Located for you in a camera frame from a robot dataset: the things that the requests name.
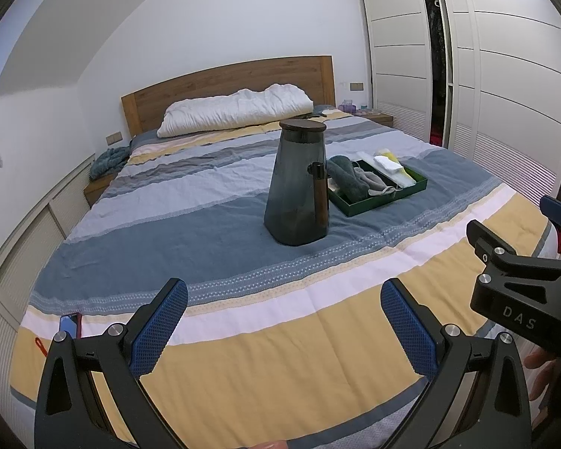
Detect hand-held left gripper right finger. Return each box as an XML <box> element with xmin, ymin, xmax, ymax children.
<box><xmin>380</xmin><ymin>278</ymin><xmax>534</xmax><ymax>449</ymax></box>

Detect white wardrobe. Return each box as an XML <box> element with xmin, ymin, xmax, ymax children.
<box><xmin>353</xmin><ymin>0</ymin><xmax>561</xmax><ymax>207</ymax></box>

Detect striped bedspread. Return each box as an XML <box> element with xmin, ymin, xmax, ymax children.
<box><xmin>8</xmin><ymin>107</ymin><xmax>559</xmax><ymax>448</ymax></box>

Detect dark grey pitcher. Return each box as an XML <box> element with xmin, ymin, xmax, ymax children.
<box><xmin>264</xmin><ymin>119</ymin><xmax>330</xmax><ymax>247</ymax></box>

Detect white pillow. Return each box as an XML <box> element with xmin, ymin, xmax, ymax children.
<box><xmin>156</xmin><ymin>83</ymin><xmax>315</xmax><ymax>138</ymax></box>

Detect low louvred wall cabinet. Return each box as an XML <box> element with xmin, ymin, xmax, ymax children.
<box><xmin>0</xmin><ymin>152</ymin><xmax>97</xmax><ymax>431</ymax></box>

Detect small white towel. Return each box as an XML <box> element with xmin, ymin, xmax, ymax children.
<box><xmin>373</xmin><ymin>155</ymin><xmax>403</xmax><ymax>173</ymax></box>

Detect wooden bed headboard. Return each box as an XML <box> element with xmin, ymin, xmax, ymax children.
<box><xmin>120</xmin><ymin>55</ymin><xmax>334</xmax><ymax>137</ymax></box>

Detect grey cloth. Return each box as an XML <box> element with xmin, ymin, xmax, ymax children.
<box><xmin>353</xmin><ymin>168</ymin><xmax>398</xmax><ymax>197</ymax></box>

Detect person's right hand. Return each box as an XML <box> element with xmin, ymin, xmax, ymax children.
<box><xmin>524</xmin><ymin>348</ymin><xmax>561</xmax><ymax>401</ymax></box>

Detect grey blue pillow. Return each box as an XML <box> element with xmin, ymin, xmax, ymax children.
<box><xmin>130</xmin><ymin>128</ymin><xmax>162</xmax><ymax>147</ymax></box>

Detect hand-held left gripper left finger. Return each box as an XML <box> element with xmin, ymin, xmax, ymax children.
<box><xmin>34</xmin><ymin>278</ymin><xmax>189</xmax><ymax>449</ymax></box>

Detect teal knitted cloth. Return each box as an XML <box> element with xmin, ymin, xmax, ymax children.
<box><xmin>90</xmin><ymin>146</ymin><xmax>131</xmax><ymax>181</ymax></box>

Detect clear plastic bag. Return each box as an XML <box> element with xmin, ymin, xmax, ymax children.
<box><xmin>355</xmin><ymin>151</ymin><xmax>420</xmax><ymax>189</ymax></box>

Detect green tray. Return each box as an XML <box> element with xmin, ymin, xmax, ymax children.
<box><xmin>326</xmin><ymin>152</ymin><xmax>428</xmax><ymax>218</ymax></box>

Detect wooden nightstand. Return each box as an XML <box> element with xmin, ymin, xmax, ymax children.
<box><xmin>355</xmin><ymin>111</ymin><xmax>394</xmax><ymax>128</ymax></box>
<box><xmin>83</xmin><ymin>168</ymin><xmax>122</xmax><ymax>209</ymax></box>

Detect red phone with strap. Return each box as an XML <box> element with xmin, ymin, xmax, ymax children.
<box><xmin>35</xmin><ymin>312</ymin><xmax>82</xmax><ymax>356</ymax></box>

